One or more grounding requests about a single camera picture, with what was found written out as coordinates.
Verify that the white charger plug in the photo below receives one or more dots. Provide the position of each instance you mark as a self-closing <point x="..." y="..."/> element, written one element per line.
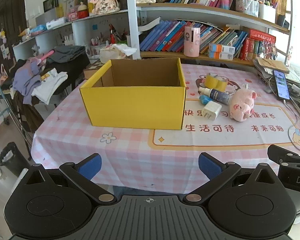
<point x="212" y="110"/>

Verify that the black trash bin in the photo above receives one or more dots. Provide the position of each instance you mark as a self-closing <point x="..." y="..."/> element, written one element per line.
<point x="13" y="160"/>

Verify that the dark grey clothes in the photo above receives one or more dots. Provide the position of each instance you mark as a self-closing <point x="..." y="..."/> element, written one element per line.
<point x="65" y="53"/>

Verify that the stack of papers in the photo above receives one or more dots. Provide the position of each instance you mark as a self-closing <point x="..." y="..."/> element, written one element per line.
<point x="267" y="67"/>

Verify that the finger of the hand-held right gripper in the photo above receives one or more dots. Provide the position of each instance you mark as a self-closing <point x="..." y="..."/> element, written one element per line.
<point x="277" y="152"/>

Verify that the tissue box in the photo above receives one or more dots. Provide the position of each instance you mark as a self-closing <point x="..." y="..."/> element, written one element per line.
<point x="112" y="53"/>

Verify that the pink pig plush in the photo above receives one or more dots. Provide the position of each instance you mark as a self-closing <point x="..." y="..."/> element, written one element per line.
<point x="242" y="103"/>

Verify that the yellow cardboard box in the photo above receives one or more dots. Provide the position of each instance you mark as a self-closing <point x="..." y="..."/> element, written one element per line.
<point x="132" y="107"/>

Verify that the white shirt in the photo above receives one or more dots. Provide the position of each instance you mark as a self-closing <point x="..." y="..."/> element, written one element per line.
<point x="50" y="85"/>

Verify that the wooden tray with clutter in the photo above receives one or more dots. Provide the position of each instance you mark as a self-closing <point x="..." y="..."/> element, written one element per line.
<point x="92" y="71"/>

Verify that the smartphone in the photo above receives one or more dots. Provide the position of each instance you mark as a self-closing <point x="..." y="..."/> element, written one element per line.
<point x="281" y="83"/>

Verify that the yellow tape roll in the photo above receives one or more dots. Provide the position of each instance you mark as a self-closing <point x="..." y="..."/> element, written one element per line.
<point x="211" y="82"/>

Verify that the black table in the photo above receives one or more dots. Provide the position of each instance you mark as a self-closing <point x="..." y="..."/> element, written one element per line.
<point x="72" y="71"/>

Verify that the blue plastic bag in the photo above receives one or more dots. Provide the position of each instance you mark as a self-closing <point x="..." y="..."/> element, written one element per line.
<point x="204" y="99"/>

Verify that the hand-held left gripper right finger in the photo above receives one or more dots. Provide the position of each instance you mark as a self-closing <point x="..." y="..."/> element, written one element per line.
<point x="210" y="167"/>

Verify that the wooden bookshelf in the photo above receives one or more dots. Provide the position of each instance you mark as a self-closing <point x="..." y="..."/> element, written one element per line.
<point x="165" y="6"/>

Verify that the red white figurine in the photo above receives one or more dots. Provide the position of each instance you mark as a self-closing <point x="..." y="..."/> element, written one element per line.
<point x="112" y="35"/>

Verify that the navy white spray bottle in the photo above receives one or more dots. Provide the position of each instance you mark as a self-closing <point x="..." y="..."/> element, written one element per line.
<point x="220" y="96"/>

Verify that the white desk shelf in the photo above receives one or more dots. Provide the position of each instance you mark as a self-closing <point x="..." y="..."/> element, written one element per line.
<point x="50" y="33"/>

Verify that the white pen holder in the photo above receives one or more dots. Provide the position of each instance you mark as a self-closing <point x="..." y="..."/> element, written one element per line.
<point x="267" y="12"/>

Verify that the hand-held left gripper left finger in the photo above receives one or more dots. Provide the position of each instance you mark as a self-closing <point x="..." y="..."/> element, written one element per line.
<point x="90" y="167"/>

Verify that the purple garment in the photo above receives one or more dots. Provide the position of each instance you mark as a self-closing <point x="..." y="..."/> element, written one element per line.
<point x="27" y="80"/>

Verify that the pink humidifier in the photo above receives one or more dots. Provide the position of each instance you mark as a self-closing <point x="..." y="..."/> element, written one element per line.
<point x="191" y="42"/>

